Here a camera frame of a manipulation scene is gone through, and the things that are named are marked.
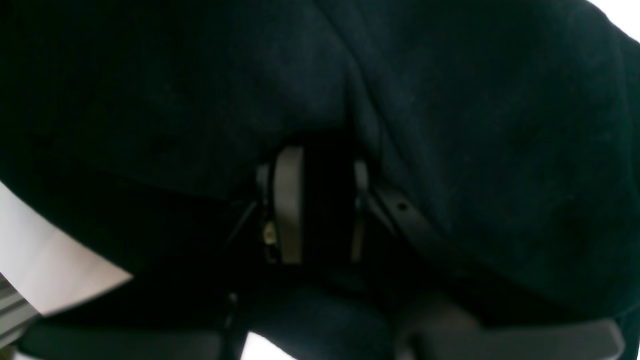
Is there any black graphic T-shirt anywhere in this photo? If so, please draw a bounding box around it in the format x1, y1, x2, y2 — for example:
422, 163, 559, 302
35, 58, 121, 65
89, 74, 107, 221
1, 0, 639, 360

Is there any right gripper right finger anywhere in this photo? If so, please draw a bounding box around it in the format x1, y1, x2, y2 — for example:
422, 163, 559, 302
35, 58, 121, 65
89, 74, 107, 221
352, 160, 626, 360

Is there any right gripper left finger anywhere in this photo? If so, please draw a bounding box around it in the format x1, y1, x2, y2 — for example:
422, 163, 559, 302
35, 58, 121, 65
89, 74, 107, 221
17, 146, 305, 360

